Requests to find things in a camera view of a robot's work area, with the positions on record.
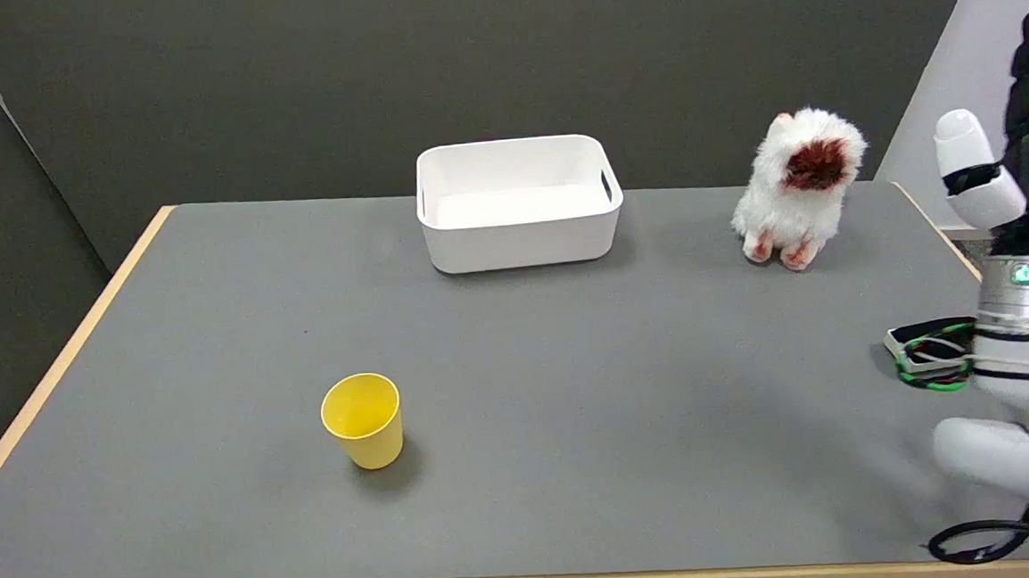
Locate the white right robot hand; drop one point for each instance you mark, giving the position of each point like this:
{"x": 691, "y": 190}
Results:
{"x": 972, "y": 173}

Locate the white fluffy plush toy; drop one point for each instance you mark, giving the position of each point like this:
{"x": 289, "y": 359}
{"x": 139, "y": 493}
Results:
{"x": 799, "y": 187}

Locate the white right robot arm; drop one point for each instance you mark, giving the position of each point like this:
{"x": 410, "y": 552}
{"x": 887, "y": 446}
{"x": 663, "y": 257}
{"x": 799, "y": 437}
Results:
{"x": 1019, "y": 356}

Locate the black and green device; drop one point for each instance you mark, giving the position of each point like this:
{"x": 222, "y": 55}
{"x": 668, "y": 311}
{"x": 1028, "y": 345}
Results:
{"x": 929, "y": 355}

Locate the white plastic storage bin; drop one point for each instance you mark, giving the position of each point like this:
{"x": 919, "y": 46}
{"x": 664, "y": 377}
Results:
{"x": 518, "y": 201}

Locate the yellow plastic cup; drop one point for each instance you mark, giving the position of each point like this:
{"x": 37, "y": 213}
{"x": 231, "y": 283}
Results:
{"x": 363, "y": 420}

